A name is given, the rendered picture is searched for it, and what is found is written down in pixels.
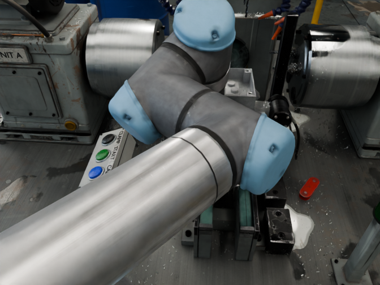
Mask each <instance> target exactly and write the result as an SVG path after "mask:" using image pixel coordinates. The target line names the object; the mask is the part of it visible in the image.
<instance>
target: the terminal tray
mask: <svg viewBox="0 0 380 285"><path fill-rule="evenodd" d="M248 86H249V87H248ZM239 88H240V89H239ZM243 90H244V92H243ZM224 91H225V94H224V95H225V96H226V97H228V98H230V99H232V100H234V101H236V102H238V103H240V104H242V105H244V106H246V107H248V108H250V109H252V110H254V111H255V108H256V107H255V104H256V90H255V86H254V79H253V72H252V69H251V68H230V72H229V77H228V81H227V84H226V86H225V90H224ZM246 91H247V92H246ZM242 92H243V93H242Z"/></svg>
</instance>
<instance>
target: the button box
mask: <svg viewBox="0 0 380 285"><path fill-rule="evenodd" d="M108 134H113V135H114V136H115V138H114V140H113V141H112V142H110V143H108V144H103V143H102V139H103V138H104V137H105V136H106V135H108ZM135 145H136V141H135V140H134V138H133V137H132V135H131V134H130V133H129V132H127V131H126V130H125V129H124V128H121V129H116V130H114V131H110V132H106V133H102V134H100V136H99V139H98V141H97V143H96V146H95V148H94V151H93V153H92V156H91V158H90V160H89V163H88V165H87V168H86V170H85V173H84V175H83V177H82V180H81V182H80V184H79V187H78V189H79V188H81V187H82V186H84V185H86V184H88V183H90V182H91V181H93V180H95V179H97V178H99V177H100V176H102V175H104V174H105V173H107V172H109V171H111V170H113V169H114V168H116V167H118V166H120V165H122V164H123V163H125V162H127V161H129V160H130V159H131V158H132V155H133V151H134V148H135ZM103 149H107V150H108V151H109V154H108V156H107V157H106V158H104V159H103V160H100V161H98V160H96V154H97V153H98V152H99V151H100V150H103ZM97 166H100V167H102V169H103V170H102V173H101V174H100V175H99V176H98V177H96V178H94V179H91V178H90V177H89V175H88V174H89V172H90V170H91V169H92V168H94V167H97Z"/></svg>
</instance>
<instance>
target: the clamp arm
mask: <svg viewBox="0 0 380 285"><path fill-rule="evenodd" d="M298 19H299V15H298V13H297V12H286V13H285V17H284V22H283V28H282V34H281V38H280V44H279V49H278V55H277V61H276V65H275V70H274V76H273V82H272V86H271V91H270V97H272V96H275V95H282V92H283V87H284V82H285V79H286V73H287V69H288V64H289V60H290V55H291V50H292V45H293V41H294V37H295V32H296V27H297V22H298ZM270 97H269V98H270Z"/></svg>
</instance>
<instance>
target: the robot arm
mask: <svg viewBox="0 0 380 285"><path fill-rule="evenodd" d="M172 26H173V29H174V31H173V32H172V34H170V35H169V36H168V38H167V39H165V40H164V42H163V43H162V44H161V46H160V47H159V48H158V49H157V50H156V51H155V52H154V53H153V54H152V55H151V56H150V57H149V59H148V60H147V61H146V62H145V63H144V64H143V65H142V66H141V67H140V68H139V69H138V70H137V71H136V72H135V73H134V74H133V75H132V76H131V77H130V78H129V79H128V80H126V81H125V82H124V84H123V86H122V87H121V88H120V89H119V90H118V91H117V93H116V94H115V96H114V97H113V98H112V99H111V101H110V102H109V112H110V114H111V115H112V116H113V118H114V119H115V120H116V121H117V122H118V123H119V124H120V125H121V126H122V127H123V128H124V129H125V130H126V131H127V132H129V133H130V134H131V135H132V136H133V137H135V138H136V139H138V140H139V141H141V142H142V143H144V144H147V145H150V144H152V143H154V142H155V141H156V139H158V138H161V136H162V134H163V135H164V136H166V137H167V138H168V139H166V140H164V141H162V142H161V143H159V144H157V145H155V146H154V147H152V148H150V149H148V150H146V151H145V152H143V153H141V154H139V155H137V156H136V157H134V158H132V159H130V160H129V161H127V162H125V163H123V164H122V165H120V166H118V167H116V168H114V169H113V170H111V171H109V172H107V173H105V174H104V175H102V176H100V177H99V178H97V179H95V180H93V181H91V182H90V183H88V184H86V185H84V186H82V187H81V188H79V189H77V190H75V191H73V192H72V193H70V194H69V195H66V196H64V197H63V198H61V199H60V200H58V201H56V202H54V203H52V204H51V205H49V206H47V207H45V208H43V209H42V210H40V211H38V212H36V213H34V214H33V215H31V216H29V217H28V218H26V219H24V220H22V221H20V222H19V223H17V224H15V225H13V226H11V227H10V228H8V229H6V230H4V231H2V232H1V233H0V285H133V284H132V282H131V281H130V280H129V279H128V278H127V277H126V276H125V275H127V274H128V273H129V272H130V271H131V270H133V269H134V268H135V267H136V266H137V265H139V264H140V263H141V262H143V260H145V259H146V258H147V257H149V256H150V255H151V254H152V253H153V252H155V251H156V250H157V249H158V248H160V247H161V246H162V245H164V243H166V242H167V241H168V240H170V239H171V238H172V237H173V236H174V235H176V234H177V233H178V232H179V231H180V230H182V229H183V228H184V227H185V226H186V225H188V224H189V223H190V222H192V221H193V220H194V219H195V218H196V217H198V216H199V215H200V214H201V213H203V212H204V211H205V210H206V209H207V208H209V207H210V206H211V205H212V204H214V203H215V202H216V201H217V200H219V199H220V198H221V197H222V196H223V195H225V194H226V193H227V192H228V191H230V190H231V189H233V187H235V186H236V185H237V184H238V185H240V188H241V189H243V190H245V189H246V190H248V191H250V192H251V193H253V194H255V195H261V194H263V193H266V192H268V191H269V190H271V189H272V188H273V187H274V186H275V185H276V184H277V182H278V181H279V180H280V178H281V177H282V176H283V174H284V172H285V171H286V169H287V167H288V165H289V164H290V161H291V159H292V156H293V153H294V150H295V137H294V135H293V133H292V132H291V131H290V130H289V129H288V128H286V127H284V126H283V125H281V124H279V123H277V122H275V121H274V120H272V119H270V118H268V117H267V115H266V114H265V113H262V114H260V113H258V112H256V111H254V110H252V109H250V108H248V107H246V106H244V105H242V104H240V103H238V102H236V101H234V100H232V99H230V98H228V97H226V96H225V95H224V88H225V86H226V84H227V81H228V77H229V72H230V63H231V53H232V46H233V42H234V40H235V35H236V32H235V14H234V11H233V8H232V7H231V5H230V4H229V3H228V2H227V1H226V0H182V1H181V2H180V3H179V4H178V6H177V8H176V10H175V13H174V21H173V25H172Z"/></svg>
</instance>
